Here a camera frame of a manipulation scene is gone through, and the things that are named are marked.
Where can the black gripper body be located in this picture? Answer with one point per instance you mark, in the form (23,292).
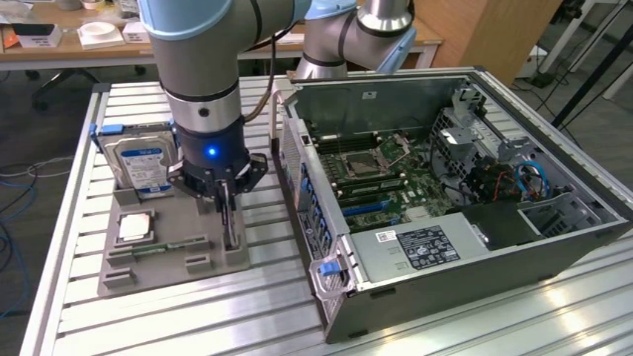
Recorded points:
(212,148)

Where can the graphics card with metal bracket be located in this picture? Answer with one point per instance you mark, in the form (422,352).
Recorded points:
(228,230)

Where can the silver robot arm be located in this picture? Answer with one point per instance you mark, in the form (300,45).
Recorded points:
(198,66)

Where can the hard disk in blue carrier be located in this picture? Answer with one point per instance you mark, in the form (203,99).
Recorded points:
(140,163)

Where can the grey plastic parts rack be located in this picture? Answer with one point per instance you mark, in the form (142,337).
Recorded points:
(174,222)

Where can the silver CPU chip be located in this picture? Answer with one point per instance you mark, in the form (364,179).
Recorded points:
(135,226)

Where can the green loose RAM stick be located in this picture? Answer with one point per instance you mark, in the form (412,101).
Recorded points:
(168,246)

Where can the thin metal locking lever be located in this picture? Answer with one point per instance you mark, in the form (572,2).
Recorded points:
(339,142)

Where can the CPU socket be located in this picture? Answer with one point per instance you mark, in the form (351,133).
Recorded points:
(363,165)

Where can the black expansion slot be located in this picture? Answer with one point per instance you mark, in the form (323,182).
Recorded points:
(363,200)

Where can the installed dark RAM stick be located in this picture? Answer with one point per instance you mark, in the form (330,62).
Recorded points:
(371,187)

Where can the blue expansion slot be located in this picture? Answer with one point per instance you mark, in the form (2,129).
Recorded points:
(366,209)

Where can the metal socket cover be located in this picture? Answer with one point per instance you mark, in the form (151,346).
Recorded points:
(394,148)

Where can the blue case latch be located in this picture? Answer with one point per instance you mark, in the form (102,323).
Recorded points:
(328,269)

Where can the white case sticker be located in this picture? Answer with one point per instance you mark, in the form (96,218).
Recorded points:
(370,95)

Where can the white paper stack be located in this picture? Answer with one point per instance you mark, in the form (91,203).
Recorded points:
(292,39)

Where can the green motherboard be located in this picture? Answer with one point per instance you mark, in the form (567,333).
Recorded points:
(420,185)

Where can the small white box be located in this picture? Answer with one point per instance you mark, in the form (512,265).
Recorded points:
(134,35)

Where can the grey power supply unit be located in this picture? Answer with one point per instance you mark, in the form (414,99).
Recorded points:
(380,259)

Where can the silver chipset heatsink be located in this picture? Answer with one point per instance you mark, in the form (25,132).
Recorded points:
(420,213)

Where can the black office chair base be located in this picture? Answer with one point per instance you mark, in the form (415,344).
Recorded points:
(55,79)

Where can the white square holder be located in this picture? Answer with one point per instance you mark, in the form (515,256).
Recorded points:
(102,35)

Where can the wooden desk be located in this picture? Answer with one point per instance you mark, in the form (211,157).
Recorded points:
(70,53)

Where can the clear plastic packet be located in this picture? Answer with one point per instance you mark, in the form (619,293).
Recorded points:
(122,9)

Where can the perforated metal disk bay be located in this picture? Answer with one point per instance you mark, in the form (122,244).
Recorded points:
(460,148)

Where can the white box with black lid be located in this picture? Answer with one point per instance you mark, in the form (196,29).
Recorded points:
(37,39)

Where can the grey cup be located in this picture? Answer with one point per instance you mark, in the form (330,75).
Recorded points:
(67,3)

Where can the orange box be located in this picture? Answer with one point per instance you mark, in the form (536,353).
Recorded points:
(7,39)

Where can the open dark grey PC case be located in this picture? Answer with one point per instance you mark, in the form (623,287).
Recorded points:
(470,282)

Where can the wooden cabinet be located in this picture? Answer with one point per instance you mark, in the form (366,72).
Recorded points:
(495,33)

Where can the open metal drive cage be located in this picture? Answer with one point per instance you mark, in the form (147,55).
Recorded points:
(559,215)

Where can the black power adapter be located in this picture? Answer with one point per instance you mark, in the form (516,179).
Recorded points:
(544,81)

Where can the black stand pole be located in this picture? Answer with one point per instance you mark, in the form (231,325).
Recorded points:
(594,78)

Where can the white desk frame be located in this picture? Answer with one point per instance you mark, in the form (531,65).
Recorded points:
(559,41)

